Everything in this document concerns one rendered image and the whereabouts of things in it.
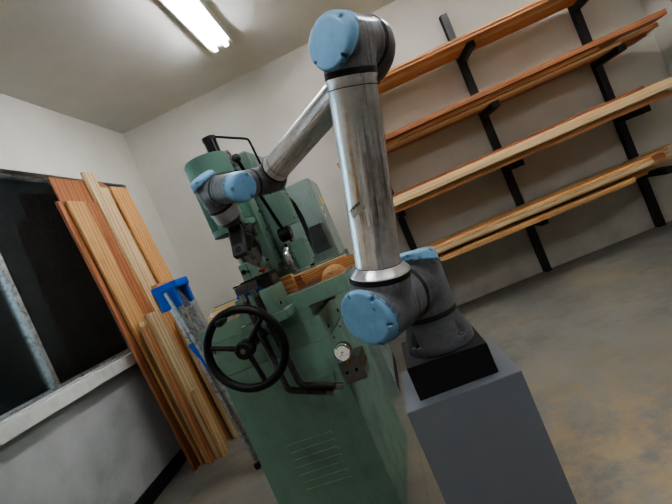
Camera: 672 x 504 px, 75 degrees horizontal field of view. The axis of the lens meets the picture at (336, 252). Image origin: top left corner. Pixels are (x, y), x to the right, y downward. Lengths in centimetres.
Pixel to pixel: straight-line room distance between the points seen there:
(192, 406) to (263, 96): 269
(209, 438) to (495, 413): 229
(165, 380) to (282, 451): 151
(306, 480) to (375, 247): 107
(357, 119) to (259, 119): 332
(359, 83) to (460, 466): 95
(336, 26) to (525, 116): 346
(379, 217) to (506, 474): 72
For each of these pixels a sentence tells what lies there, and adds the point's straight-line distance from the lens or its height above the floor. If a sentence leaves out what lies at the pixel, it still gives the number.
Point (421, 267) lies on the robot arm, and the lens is 116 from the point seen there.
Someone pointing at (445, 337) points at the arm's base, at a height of 68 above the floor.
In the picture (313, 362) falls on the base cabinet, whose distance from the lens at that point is 162.
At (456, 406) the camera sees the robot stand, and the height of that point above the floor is 52.
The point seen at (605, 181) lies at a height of 59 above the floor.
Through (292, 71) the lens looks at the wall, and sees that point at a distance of 431.
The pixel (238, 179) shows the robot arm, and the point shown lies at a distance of 132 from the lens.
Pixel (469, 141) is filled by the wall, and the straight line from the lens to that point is 417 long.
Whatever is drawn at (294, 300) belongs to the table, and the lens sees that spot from 157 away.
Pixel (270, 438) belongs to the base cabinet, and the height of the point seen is 44.
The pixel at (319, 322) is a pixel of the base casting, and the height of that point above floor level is 77.
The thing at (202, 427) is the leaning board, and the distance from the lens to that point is 319.
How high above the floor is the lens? 103
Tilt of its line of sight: 2 degrees down
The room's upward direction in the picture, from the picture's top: 23 degrees counter-clockwise
